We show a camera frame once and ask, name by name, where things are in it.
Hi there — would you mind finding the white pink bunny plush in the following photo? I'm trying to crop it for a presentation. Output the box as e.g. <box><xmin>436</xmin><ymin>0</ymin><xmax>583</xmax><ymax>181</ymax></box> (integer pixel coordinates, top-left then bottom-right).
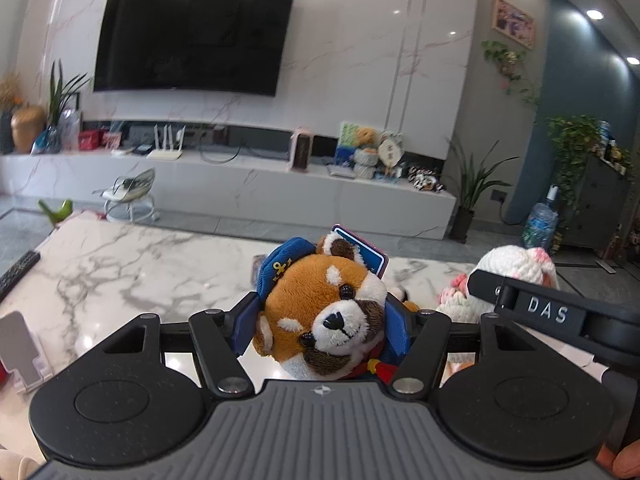
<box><xmin>436</xmin><ymin>245</ymin><xmax>560</xmax><ymax>323</ymax></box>

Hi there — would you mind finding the red panda plush toy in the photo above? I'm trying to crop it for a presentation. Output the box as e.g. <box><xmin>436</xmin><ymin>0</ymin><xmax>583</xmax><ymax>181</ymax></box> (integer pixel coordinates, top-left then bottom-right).
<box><xmin>253</xmin><ymin>230</ymin><xmax>418</xmax><ymax>384</ymax></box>

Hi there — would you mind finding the person's hand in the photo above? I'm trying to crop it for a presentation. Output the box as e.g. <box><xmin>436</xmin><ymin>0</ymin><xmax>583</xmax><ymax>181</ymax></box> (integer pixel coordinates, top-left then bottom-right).
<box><xmin>597</xmin><ymin>441</ymin><xmax>640</xmax><ymax>479</ymax></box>

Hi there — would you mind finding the dark grey drawer cabinet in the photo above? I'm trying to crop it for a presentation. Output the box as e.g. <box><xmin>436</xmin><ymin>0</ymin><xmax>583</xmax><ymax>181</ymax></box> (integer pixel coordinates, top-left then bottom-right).
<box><xmin>563</xmin><ymin>156</ymin><xmax>630</xmax><ymax>252</ymax></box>

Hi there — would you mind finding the blue water jug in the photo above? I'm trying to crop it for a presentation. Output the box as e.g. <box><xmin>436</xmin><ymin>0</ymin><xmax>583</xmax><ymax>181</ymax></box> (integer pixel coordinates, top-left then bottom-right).
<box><xmin>521</xmin><ymin>185</ymin><xmax>559</xmax><ymax>250</ymax></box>

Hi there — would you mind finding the white marble tv cabinet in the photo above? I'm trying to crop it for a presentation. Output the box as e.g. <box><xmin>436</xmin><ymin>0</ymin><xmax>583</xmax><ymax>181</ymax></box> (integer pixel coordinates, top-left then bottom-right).
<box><xmin>1</xmin><ymin>151</ymin><xmax>456</xmax><ymax>240</ymax></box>

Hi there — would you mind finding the black white toy car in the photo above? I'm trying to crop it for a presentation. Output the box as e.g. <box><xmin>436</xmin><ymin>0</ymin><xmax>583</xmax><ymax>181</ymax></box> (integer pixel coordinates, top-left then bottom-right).
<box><xmin>407</xmin><ymin>166</ymin><xmax>445</xmax><ymax>193</ymax></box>

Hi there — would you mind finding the potted green floor plant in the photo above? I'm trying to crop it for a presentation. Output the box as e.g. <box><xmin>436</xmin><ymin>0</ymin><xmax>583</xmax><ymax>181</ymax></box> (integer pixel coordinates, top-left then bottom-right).
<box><xmin>448</xmin><ymin>140</ymin><xmax>518</xmax><ymax>244</ymax></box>

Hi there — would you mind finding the small desk fan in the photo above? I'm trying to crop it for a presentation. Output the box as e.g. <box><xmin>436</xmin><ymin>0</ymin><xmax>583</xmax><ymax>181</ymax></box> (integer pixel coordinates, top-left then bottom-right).
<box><xmin>93</xmin><ymin>169</ymin><xmax>158</xmax><ymax>223</ymax></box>

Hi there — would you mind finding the brown teddy bear figure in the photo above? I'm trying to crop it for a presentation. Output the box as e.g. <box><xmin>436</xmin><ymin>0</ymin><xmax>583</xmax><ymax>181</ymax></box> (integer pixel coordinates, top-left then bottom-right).
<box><xmin>352</xmin><ymin>127</ymin><xmax>378</xmax><ymax>180</ymax></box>

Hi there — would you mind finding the pink space heater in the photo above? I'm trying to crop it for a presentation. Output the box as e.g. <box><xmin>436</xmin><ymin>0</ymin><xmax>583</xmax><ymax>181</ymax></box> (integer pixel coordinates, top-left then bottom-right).
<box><xmin>288</xmin><ymin>127</ymin><xmax>314</xmax><ymax>172</ymax></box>

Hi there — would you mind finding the round paper fan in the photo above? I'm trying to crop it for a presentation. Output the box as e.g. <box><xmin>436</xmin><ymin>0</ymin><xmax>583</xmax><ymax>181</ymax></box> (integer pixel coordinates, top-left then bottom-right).
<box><xmin>378</xmin><ymin>130</ymin><xmax>404</xmax><ymax>170</ymax></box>

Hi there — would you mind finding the white wifi router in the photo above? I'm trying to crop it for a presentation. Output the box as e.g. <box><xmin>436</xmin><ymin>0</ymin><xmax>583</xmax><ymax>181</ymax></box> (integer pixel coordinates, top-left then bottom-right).
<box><xmin>146</xmin><ymin>125</ymin><xmax>186</xmax><ymax>160</ymax></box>

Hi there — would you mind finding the white phone stand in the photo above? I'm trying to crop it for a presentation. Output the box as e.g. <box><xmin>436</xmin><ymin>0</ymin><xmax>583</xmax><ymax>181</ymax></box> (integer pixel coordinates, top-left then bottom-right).
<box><xmin>0</xmin><ymin>311</ymin><xmax>53</xmax><ymax>393</ymax></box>

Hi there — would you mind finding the black remote control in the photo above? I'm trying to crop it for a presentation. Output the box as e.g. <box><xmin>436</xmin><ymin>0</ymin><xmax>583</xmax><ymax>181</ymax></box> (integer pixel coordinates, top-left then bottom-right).
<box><xmin>0</xmin><ymin>250</ymin><xmax>41</xmax><ymax>301</ymax></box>

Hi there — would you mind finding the hanging ivy plant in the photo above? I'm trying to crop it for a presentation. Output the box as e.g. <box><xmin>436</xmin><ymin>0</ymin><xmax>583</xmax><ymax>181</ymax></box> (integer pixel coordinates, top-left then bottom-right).
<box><xmin>480</xmin><ymin>40</ymin><xmax>541</xmax><ymax>108</ymax></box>

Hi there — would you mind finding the golden brown vase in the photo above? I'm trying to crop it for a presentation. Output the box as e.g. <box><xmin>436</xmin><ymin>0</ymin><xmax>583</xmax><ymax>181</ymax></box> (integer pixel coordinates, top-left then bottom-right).
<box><xmin>11</xmin><ymin>105</ymin><xmax>47</xmax><ymax>154</ymax></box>

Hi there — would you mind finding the black wall television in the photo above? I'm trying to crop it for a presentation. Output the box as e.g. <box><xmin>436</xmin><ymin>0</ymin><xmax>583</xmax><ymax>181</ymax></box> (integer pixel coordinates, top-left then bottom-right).
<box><xmin>93</xmin><ymin>0</ymin><xmax>294</xmax><ymax>96</ymax></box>

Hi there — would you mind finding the framed wall picture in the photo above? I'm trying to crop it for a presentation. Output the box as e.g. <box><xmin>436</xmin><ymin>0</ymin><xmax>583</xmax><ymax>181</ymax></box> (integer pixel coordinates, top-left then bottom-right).
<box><xmin>491</xmin><ymin>0</ymin><xmax>536</xmax><ymax>50</ymax></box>

